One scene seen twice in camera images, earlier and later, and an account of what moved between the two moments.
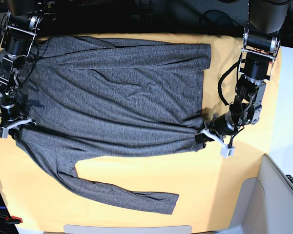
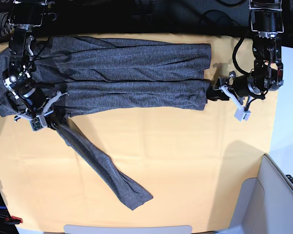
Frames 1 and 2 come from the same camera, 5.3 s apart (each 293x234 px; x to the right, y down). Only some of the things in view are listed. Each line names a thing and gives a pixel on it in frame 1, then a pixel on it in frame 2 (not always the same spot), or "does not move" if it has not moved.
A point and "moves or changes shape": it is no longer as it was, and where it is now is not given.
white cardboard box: [267, 204] does not move
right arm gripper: [223, 124] -> [241, 87]
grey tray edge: [179, 229] does not move
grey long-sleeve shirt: [91, 97] moves or changes shape
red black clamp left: [13, 220] does not move
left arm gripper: [10, 116] -> [35, 101]
